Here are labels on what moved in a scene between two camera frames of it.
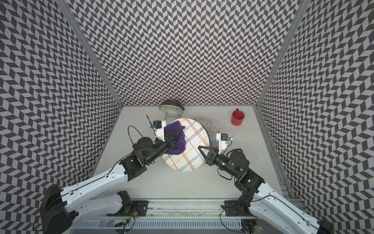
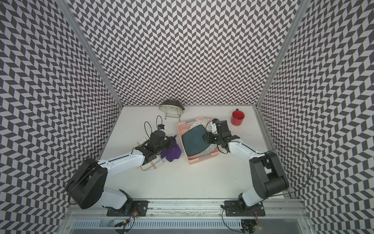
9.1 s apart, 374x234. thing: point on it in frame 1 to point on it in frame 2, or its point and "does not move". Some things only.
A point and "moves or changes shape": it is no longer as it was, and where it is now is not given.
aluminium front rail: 185,209 does not move
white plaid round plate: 196,135 moves or changes shape
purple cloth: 173,126 moves or changes shape
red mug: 237,117 does not move
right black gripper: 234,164 to 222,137
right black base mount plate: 232,209 does not move
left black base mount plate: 136,208 does not move
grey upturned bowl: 172,107 does not move
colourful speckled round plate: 212,129 does not move
